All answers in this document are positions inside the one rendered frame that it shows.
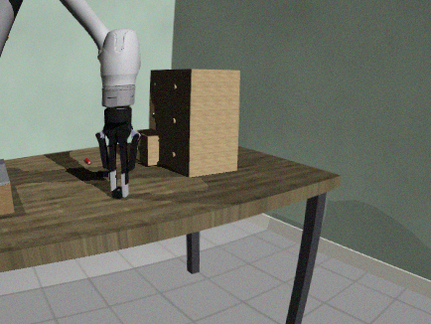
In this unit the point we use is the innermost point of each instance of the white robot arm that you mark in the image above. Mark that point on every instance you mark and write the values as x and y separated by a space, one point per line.
118 54

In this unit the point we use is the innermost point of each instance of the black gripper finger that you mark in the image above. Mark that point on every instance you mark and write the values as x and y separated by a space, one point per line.
108 163
127 165

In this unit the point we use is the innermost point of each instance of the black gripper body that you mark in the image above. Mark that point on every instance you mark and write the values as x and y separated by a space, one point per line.
121 116

